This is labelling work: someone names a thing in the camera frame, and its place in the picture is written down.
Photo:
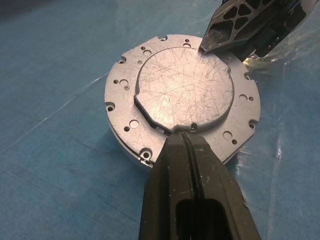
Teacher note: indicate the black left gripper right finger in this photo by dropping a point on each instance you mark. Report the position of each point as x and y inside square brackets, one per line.
[220, 190]

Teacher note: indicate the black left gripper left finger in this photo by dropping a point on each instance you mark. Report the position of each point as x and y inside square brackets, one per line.
[167, 190]

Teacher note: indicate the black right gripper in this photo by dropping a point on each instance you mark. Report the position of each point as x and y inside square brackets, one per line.
[290, 17]

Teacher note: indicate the silver motor housing copper windings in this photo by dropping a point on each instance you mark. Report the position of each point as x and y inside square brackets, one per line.
[185, 87]

